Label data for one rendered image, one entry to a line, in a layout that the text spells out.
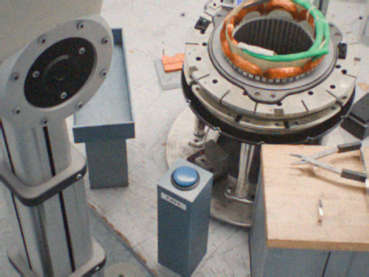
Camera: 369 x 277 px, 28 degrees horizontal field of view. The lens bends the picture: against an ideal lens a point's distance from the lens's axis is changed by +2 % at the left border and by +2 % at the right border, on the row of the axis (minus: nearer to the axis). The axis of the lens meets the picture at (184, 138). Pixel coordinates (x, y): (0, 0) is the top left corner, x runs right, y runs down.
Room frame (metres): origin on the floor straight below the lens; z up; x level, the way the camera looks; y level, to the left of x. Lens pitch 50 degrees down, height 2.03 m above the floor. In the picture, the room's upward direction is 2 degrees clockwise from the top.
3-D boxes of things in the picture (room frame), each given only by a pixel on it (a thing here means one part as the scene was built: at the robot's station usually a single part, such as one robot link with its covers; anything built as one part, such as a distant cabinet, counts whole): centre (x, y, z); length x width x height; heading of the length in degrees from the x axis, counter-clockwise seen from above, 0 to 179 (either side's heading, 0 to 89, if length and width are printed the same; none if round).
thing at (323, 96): (1.01, -0.15, 1.09); 0.32 x 0.32 x 0.01
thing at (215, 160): (0.94, -0.06, 0.85); 0.06 x 0.04 x 0.05; 38
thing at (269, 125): (0.86, -0.14, 1.06); 0.08 x 0.02 x 0.01; 82
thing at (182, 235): (0.75, 0.00, 0.91); 0.07 x 0.07 x 0.25; 60
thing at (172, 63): (1.27, 0.02, 0.80); 0.07 x 0.05 x 0.01; 105
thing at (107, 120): (0.96, 0.16, 0.92); 0.25 x 0.11 x 0.28; 9
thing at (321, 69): (1.01, -0.15, 1.05); 0.22 x 0.22 x 0.12
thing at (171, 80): (1.26, 0.01, 0.79); 0.12 x 0.09 x 0.02; 105
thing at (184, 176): (0.75, 0.00, 1.04); 0.04 x 0.04 x 0.01
